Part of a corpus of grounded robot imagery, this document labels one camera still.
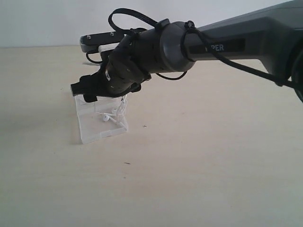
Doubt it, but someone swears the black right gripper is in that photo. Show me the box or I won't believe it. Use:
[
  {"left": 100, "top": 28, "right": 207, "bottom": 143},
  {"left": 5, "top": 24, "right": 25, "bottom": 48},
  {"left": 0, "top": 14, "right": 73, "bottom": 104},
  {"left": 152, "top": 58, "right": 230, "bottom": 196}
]
[{"left": 71, "top": 54, "right": 147, "bottom": 103}]

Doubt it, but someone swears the white earphone cable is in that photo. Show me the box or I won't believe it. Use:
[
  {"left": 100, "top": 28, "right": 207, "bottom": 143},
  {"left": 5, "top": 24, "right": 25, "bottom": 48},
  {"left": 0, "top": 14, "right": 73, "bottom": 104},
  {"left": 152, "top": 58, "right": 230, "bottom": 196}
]
[{"left": 93, "top": 94, "right": 128, "bottom": 130}]

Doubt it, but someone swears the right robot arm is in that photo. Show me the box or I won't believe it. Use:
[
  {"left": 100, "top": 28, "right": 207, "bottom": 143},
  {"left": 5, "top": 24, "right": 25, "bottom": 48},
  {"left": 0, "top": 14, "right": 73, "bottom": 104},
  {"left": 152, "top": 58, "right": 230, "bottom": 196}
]
[{"left": 71, "top": 0, "right": 303, "bottom": 103}]

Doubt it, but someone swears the clear plastic storage box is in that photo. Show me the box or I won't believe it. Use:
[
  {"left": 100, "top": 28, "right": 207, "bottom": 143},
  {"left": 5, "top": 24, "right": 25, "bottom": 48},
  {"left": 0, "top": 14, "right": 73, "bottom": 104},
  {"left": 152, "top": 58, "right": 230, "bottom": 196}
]
[{"left": 74, "top": 95, "right": 128, "bottom": 144}]

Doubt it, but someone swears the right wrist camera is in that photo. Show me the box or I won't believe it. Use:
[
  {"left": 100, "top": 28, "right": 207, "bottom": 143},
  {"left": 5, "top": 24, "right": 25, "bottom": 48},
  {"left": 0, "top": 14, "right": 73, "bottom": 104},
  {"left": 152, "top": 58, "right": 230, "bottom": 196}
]
[{"left": 80, "top": 32, "right": 125, "bottom": 53}]

